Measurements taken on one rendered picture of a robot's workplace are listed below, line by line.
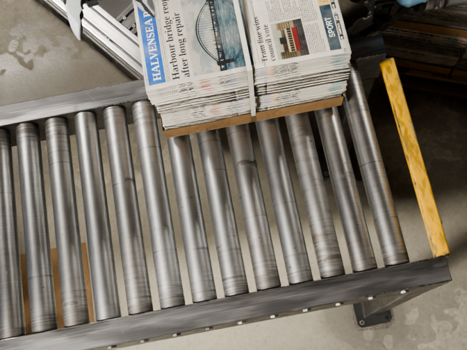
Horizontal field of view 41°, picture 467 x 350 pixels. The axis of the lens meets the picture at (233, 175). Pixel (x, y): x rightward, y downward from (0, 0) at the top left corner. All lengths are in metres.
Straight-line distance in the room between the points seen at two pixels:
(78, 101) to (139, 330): 0.51
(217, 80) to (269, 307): 0.45
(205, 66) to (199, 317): 0.48
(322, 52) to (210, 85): 0.21
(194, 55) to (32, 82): 1.34
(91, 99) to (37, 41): 1.11
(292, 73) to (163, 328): 0.54
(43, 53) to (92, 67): 0.20
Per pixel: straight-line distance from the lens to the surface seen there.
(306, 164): 1.29
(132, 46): 2.11
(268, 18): 1.17
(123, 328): 1.26
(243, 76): 1.13
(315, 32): 1.15
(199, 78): 1.11
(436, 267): 1.28
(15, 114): 1.44
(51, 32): 2.49
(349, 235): 1.27
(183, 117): 1.25
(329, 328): 2.04
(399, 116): 1.33
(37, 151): 1.41
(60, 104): 1.42
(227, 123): 1.29
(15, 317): 1.34
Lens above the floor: 2.03
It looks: 73 degrees down
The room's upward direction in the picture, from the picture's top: 11 degrees counter-clockwise
